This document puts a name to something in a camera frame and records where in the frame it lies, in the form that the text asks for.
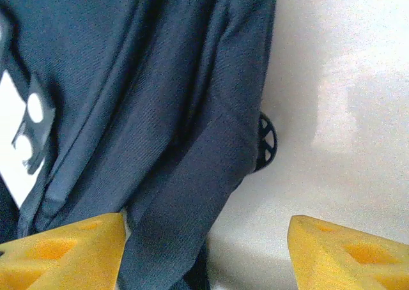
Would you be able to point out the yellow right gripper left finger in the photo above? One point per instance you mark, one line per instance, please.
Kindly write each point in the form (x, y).
(80, 258)

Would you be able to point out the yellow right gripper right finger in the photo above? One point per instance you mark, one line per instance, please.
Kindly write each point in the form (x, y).
(326, 261)

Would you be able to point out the navy blue backpack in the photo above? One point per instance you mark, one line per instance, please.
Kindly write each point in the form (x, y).
(159, 111)

